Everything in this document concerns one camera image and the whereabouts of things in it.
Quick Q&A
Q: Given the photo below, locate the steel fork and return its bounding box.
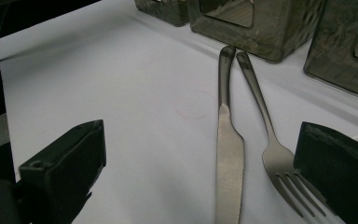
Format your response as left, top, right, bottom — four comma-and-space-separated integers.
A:
236, 50, 337, 218

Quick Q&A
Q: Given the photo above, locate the steel table knife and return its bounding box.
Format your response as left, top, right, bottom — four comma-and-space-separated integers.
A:
213, 45, 246, 224

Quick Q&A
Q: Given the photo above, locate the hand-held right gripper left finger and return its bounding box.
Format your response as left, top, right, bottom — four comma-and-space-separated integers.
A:
15, 119, 107, 224

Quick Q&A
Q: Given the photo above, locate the smoky transparent plastic bin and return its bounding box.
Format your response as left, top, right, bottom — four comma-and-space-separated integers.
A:
186, 0, 326, 63
134, 0, 190, 28
303, 0, 358, 103

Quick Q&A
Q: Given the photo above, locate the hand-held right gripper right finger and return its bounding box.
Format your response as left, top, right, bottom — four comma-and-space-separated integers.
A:
293, 121, 358, 224

